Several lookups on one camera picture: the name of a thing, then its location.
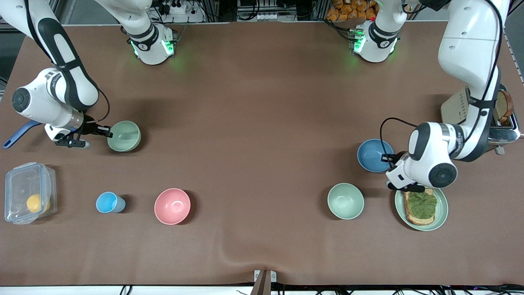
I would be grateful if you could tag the aluminium frame profile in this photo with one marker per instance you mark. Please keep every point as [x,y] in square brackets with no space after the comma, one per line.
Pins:
[516,57]

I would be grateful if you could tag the pink bowl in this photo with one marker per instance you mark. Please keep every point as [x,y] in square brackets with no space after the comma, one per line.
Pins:
[172,206]

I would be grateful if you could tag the blue bowl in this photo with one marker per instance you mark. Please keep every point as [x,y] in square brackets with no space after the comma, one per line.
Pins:
[370,155]

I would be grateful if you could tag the brown bread slice in toaster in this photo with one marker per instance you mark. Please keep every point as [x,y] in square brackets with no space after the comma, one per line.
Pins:
[504,104]

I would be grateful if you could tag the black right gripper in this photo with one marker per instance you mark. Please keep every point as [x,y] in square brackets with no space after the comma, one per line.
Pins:
[89,128]

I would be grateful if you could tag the white connector block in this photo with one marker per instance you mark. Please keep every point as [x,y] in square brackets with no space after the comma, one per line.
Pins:
[266,17]

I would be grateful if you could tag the yellow lemon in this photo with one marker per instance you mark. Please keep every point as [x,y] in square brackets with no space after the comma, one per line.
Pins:
[35,203]

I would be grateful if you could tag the blue cup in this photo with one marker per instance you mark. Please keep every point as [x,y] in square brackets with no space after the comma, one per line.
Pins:
[107,202]

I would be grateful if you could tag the white power strip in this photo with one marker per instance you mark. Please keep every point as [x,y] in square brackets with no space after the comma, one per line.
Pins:
[174,7]

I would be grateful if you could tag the mint green plate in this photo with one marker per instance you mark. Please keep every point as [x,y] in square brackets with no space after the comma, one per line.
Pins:
[442,211]

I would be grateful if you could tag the cream toaster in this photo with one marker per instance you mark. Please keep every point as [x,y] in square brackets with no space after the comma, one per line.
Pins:
[452,110]

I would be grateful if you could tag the green lettuce leaf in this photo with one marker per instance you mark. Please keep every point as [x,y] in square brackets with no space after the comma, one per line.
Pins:
[422,204]

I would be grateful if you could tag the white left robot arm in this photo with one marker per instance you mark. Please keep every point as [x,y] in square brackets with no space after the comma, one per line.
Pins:
[466,49]

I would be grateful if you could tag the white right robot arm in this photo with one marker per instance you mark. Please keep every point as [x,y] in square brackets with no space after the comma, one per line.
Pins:
[41,102]

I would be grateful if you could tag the toast slice under lettuce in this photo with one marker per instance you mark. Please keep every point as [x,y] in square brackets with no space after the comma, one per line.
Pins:
[413,220]

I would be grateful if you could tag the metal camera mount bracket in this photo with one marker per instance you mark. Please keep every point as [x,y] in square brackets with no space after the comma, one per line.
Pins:
[264,280]

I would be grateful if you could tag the mint green bowl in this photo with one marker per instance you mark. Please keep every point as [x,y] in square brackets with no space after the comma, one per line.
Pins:
[345,200]

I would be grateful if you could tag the bag of orange snacks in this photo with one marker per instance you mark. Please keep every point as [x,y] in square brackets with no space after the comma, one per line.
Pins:
[352,10]

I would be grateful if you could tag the clear plastic lidded container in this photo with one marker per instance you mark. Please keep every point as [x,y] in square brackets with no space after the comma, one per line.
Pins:
[20,184]

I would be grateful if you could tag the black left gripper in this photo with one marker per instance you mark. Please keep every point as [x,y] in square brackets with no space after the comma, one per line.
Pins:
[398,157]

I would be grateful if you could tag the sage green bowl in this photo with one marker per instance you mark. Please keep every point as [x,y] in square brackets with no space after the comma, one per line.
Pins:
[127,137]

